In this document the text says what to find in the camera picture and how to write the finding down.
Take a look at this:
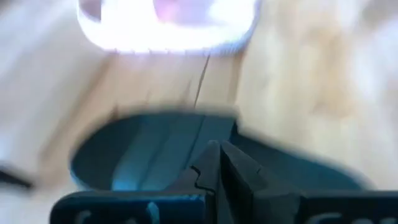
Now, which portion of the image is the black rubber slide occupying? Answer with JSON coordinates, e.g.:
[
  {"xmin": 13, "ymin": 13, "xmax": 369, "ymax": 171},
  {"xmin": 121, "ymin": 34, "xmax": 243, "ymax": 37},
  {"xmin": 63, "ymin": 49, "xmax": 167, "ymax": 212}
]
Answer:
[{"xmin": 70, "ymin": 111, "xmax": 374, "ymax": 193}]

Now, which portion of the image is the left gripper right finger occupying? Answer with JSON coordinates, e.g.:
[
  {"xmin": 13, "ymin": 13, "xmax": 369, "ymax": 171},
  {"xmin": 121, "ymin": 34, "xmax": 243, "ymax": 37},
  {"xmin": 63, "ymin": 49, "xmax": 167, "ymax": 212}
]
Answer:
[{"xmin": 220, "ymin": 141, "xmax": 271, "ymax": 224}]

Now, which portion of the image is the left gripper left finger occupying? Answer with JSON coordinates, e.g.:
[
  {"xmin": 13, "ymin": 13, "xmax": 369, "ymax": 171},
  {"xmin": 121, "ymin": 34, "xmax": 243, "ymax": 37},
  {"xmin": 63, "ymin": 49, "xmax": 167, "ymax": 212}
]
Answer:
[{"xmin": 174, "ymin": 139, "xmax": 223, "ymax": 224}]

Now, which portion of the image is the pink rubber slide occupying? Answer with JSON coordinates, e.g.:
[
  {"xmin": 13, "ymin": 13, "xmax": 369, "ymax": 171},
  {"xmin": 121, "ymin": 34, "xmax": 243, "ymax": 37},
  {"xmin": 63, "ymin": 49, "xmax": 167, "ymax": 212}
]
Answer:
[{"xmin": 76, "ymin": 0, "xmax": 261, "ymax": 57}]

